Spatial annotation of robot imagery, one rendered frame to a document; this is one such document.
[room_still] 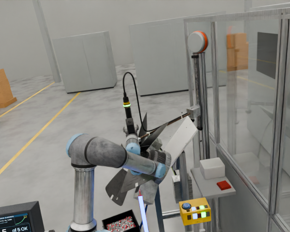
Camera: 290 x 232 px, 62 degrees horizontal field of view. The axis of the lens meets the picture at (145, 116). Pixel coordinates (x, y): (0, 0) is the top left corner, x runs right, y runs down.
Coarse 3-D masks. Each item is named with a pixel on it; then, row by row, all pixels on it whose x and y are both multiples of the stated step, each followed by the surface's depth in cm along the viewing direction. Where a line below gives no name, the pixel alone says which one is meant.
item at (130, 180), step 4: (128, 172) 159; (128, 176) 155; (132, 176) 153; (136, 176) 151; (140, 176) 150; (144, 176) 149; (148, 176) 147; (152, 176) 145; (124, 180) 153; (128, 180) 151; (132, 180) 149; (136, 180) 148; (140, 180) 146; (148, 180) 143; (124, 184) 150; (128, 184) 148; (132, 184) 147; (140, 184) 143; (124, 188) 147; (128, 188) 145; (132, 188) 143
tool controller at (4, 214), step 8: (0, 208) 134; (8, 208) 132; (16, 208) 130; (24, 208) 129; (32, 208) 128; (0, 216) 126; (8, 216) 126; (16, 216) 126; (24, 216) 126; (32, 216) 127; (40, 216) 135; (0, 224) 126; (8, 224) 126; (16, 224) 126; (24, 224) 126; (32, 224) 127; (40, 224) 134
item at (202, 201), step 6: (198, 198) 143; (204, 198) 142; (180, 204) 140; (192, 204) 139; (198, 204) 138; (204, 204) 137; (180, 210) 140; (192, 210) 135; (198, 210) 134; (204, 210) 134; (210, 210) 134; (186, 216) 134; (192, 216) 135; (210, 216) 136; (186, 222) 136; (192, 222) 136; (198, 222) 137
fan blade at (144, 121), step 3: (144, 117) 184; (144, 120) 187; (144, 123) 190; (141, 126) 183; (144, 126) 191; (141, 129) 185; (141, 132) 185; (144, 132) 192; (141, 135) 186; (144, 138) 192; (141, 141) 186
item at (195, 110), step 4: (196, 104) 198; (188, 108) 194; (192, 108) 193; (196, 108) 192; (200, 108) 195; (188, 112) 194; (192, 112) 190; (196, 112) 192; (200, 112) 196; (192, 116) 192; (196, 116) 193
